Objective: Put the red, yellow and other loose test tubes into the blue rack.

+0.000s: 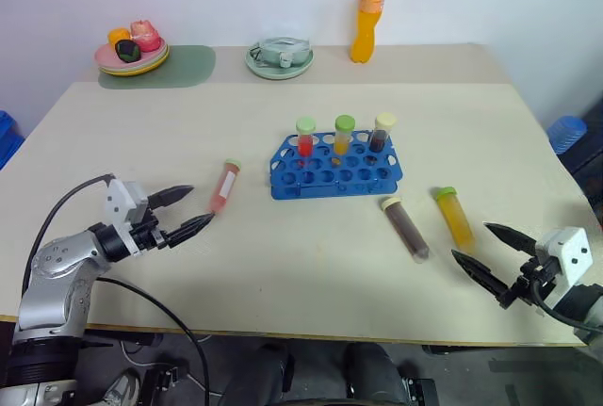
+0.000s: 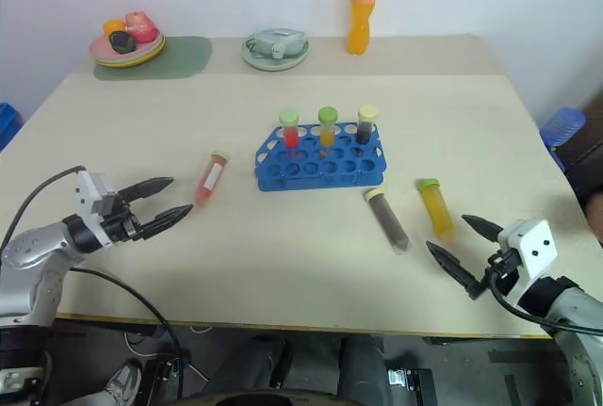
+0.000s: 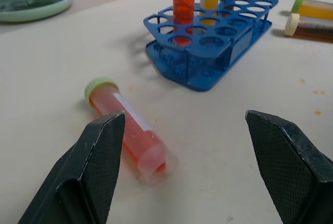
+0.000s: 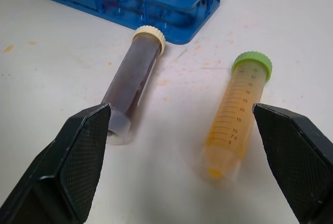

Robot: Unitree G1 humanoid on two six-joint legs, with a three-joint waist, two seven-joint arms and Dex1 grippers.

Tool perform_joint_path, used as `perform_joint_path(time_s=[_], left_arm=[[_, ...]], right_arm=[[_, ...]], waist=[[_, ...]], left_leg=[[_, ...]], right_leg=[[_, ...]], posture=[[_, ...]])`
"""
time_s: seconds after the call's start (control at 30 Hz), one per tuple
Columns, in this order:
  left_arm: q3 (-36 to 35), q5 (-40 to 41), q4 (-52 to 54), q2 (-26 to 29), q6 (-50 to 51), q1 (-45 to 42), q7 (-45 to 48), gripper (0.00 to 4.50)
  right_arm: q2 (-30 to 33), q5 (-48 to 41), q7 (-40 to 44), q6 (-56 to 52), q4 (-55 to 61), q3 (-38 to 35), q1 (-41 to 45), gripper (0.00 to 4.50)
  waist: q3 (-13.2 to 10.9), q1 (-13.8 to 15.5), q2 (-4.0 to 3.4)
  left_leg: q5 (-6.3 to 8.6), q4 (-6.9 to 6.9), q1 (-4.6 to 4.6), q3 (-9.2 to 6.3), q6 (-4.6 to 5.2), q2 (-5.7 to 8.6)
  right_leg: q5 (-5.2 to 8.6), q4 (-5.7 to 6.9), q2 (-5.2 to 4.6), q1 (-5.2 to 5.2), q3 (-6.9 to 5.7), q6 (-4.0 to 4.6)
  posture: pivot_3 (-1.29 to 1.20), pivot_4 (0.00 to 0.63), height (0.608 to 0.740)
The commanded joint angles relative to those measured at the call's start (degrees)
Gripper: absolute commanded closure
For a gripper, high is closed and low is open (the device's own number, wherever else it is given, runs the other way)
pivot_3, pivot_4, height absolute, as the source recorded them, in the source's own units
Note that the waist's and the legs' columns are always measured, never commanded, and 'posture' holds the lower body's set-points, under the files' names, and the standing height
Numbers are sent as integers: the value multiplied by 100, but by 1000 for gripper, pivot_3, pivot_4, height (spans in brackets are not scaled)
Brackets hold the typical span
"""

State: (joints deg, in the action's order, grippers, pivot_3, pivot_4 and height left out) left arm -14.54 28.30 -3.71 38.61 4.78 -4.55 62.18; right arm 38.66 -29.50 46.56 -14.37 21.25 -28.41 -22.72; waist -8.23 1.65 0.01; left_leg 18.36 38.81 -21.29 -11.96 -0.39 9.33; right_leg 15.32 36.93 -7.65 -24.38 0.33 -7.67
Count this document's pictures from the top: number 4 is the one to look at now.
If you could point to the green-capped orange liquid tube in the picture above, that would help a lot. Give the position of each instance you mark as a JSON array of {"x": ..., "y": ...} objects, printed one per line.
[{"x": 234, "y": 120}]

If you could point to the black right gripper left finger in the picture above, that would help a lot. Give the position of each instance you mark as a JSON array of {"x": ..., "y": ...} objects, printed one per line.
[{"x": 65, "y": 161}]

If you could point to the blue tube rack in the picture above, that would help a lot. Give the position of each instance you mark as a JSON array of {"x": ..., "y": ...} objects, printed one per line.
[{"x": 145, "y": 8}]

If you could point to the cream-capped dark liquid tube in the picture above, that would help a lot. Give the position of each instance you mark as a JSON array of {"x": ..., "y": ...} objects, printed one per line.
[{"x": 132, "y": 83}]

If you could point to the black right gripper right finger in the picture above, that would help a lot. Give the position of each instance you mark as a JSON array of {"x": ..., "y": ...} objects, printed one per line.
[{"x": 291, "y": 156}]

